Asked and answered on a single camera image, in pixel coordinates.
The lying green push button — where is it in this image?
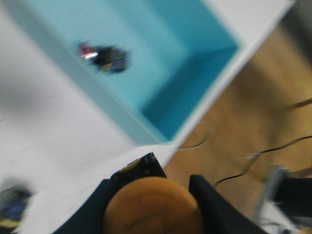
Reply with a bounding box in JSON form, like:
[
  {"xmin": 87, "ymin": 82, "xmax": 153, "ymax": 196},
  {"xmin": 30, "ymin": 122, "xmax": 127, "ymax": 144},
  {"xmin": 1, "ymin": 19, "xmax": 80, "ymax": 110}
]
[{"xmin": 0, "ymin": 186, "xmax": 32, "ymax": 234}]

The red push button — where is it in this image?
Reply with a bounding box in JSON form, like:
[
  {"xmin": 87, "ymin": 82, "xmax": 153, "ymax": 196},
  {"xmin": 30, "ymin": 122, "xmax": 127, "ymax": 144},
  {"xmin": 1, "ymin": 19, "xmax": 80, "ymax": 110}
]
[{"xmin": 78, "ymin": 41, "xmax": 129, "ymax": 73}]

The yellow push button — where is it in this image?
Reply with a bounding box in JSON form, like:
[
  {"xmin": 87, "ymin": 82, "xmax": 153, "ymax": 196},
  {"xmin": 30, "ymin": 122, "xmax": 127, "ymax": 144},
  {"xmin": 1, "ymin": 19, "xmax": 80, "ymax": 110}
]
[{"xmin": 102, "ymin": 153, "xmax": 204, "ymax": 234}]

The grey metal frame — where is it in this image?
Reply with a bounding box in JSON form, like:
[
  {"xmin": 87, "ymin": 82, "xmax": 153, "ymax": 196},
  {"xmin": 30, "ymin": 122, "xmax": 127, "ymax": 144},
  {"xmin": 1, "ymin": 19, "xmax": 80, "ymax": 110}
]
[{"xmin": 252, "ymin": 165, "xmax": 312, "ymax": 234}]

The turquoise plastic box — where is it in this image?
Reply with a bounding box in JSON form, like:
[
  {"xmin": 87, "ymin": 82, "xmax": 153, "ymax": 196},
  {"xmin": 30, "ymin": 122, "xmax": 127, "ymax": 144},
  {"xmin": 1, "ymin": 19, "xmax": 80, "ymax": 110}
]
[{"xmin": 4, "ymin": 0, "xmax": 238, "ymax": 145}]

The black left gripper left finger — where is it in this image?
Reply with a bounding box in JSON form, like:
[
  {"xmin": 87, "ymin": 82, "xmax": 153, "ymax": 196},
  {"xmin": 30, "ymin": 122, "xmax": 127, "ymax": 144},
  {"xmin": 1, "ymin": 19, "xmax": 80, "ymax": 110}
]
[{"xmin": 54, "ymin": 179, "xmax": 116, "ymax": 234}]

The black floor cable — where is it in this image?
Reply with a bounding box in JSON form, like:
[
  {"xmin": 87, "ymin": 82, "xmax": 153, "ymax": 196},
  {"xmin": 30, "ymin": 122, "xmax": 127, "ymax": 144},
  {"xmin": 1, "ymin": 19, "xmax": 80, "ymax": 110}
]
[{"xmin": 179, "ymin": 97, "xmax": 312, "ymax": 188}]

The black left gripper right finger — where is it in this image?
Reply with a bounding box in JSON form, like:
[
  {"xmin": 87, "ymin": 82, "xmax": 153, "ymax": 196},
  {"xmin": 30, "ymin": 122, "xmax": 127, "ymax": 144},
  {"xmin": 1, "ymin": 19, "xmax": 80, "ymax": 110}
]
[{"xmin": 189, "ymin": 175, "xmax": 265, "ymax": 234}]

